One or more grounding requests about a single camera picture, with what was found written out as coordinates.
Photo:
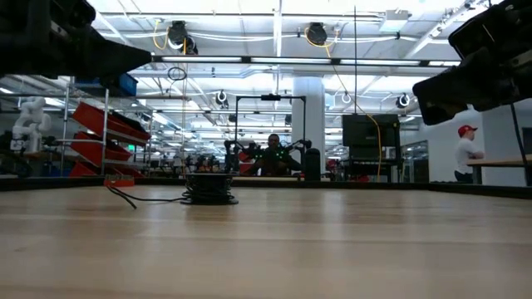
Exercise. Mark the red tilted shelf bin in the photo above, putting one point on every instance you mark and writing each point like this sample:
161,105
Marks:
95,118
91,151
83,170

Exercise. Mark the white building pillar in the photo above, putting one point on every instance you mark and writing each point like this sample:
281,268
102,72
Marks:
308,108

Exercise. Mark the background black robot arm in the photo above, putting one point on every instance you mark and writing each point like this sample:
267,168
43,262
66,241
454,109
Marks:
297,146
230,151

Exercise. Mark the black gantry frame with camera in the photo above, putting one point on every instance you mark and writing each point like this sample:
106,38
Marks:
270,97

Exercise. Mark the metal shelf rack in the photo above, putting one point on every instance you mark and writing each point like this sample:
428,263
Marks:
104,124

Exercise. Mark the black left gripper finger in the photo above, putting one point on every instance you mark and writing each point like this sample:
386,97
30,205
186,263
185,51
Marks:
120,58

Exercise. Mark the blue storage bin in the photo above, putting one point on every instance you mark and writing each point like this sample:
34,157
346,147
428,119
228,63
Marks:
126,85

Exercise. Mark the black screen on stand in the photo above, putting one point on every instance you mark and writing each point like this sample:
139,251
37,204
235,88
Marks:
365,133

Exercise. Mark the black cylindrical stand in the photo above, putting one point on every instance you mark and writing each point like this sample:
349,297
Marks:
312,166

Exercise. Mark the wooden bench table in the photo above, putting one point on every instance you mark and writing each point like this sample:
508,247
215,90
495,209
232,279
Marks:
498,162

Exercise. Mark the long ceiling light strip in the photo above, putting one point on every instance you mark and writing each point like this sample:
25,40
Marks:
291,60

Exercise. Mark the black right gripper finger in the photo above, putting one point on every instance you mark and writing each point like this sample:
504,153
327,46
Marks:
444,95

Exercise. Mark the thin vertical black rod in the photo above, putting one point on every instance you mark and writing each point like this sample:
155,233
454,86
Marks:
355,62

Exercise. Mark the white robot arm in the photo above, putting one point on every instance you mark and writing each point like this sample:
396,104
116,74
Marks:
31,120

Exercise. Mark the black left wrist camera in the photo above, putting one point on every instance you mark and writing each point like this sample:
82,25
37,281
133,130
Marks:
41,12

